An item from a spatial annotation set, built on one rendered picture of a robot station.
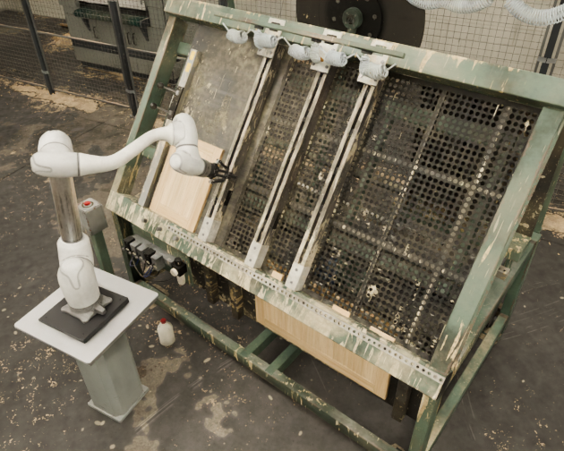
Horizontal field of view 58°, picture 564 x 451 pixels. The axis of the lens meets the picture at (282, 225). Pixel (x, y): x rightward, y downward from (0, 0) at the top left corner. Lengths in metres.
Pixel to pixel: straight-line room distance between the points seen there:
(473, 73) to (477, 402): 1.91
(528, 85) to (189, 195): 1.76
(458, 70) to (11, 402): 2.99
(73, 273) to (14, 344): 1.38
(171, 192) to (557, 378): 2.56
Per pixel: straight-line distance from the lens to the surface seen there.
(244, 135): 2.66
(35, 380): 3.57
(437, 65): 2.28
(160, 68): 3.23
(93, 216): 3.16
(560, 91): 2.16
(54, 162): 2.29
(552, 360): 3.70
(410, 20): 2.82
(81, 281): 2.55
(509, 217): 2.14
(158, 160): 3.07
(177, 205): 2.94
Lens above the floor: 2.61
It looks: 37 degrees down
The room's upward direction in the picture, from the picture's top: 1 degrees counter-clockwise
